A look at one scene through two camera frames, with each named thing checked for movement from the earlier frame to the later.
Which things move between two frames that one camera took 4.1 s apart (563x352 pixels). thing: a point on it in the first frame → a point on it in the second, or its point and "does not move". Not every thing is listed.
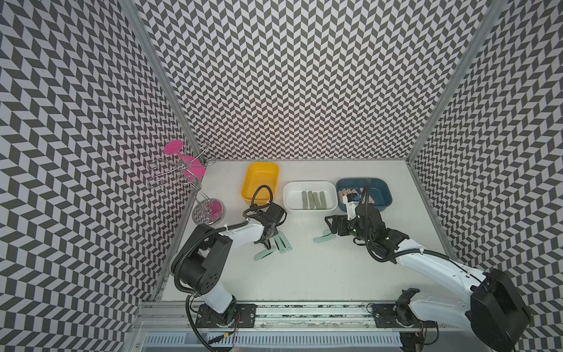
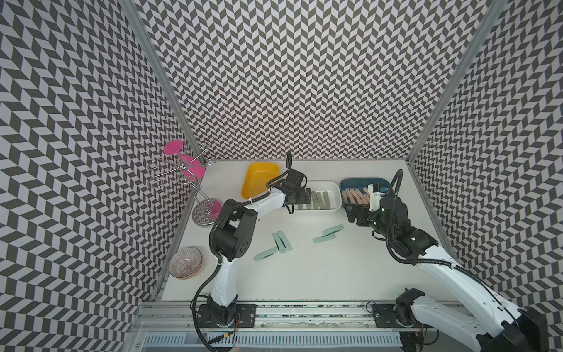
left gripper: [276, 232] → [305, 196]
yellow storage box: [257, 174] does not move
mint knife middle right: [327, 237] does not move
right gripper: [336, 219] → [356, 207]
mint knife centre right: [287, 245] does not move
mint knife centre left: [280, 245] does not move
